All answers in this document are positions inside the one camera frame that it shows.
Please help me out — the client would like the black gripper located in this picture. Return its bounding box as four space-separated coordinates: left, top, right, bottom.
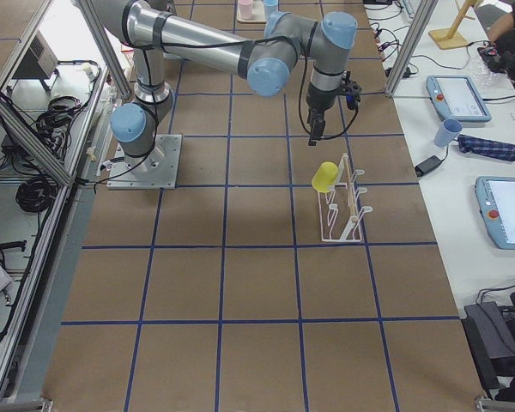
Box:
306 83 337 147

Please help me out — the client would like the yellow plastic cup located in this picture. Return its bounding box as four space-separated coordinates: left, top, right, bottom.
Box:
311 161 338 193

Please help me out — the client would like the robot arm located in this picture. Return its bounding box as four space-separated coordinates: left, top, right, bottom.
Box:
88 1 357 175

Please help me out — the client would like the light blue cup on desk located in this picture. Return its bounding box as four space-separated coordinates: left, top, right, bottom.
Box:
433 118 463 148

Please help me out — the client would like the blue plastic cup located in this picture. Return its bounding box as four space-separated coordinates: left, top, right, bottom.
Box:
263 0 279 20

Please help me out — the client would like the pink plastic cup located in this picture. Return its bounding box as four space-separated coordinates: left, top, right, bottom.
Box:
238 0 253 20

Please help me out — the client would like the black power adapter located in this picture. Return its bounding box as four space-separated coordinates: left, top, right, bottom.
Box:
415 155 443 178

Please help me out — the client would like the cream plastic tray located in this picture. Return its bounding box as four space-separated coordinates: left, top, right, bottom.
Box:
236 0 267 23

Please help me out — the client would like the teach pendant tablet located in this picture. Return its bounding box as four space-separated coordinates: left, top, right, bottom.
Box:
475 176 515 250
425 76 492 123

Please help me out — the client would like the wooden stand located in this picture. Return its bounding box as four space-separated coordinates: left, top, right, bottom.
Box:
428 0 480 50

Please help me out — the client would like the plaid cloth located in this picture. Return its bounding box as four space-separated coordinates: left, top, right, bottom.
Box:
457 134 515 162

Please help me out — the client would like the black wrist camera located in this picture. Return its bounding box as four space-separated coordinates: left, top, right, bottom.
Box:
342 71 362 111

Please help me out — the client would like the white wire cup rack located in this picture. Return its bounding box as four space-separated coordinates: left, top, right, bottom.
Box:
318 153 373 243

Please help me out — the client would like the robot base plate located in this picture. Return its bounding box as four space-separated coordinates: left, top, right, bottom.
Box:
106 134 183 190

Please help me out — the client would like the aluminium frame post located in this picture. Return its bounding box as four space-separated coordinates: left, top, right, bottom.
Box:
385 0 438 97

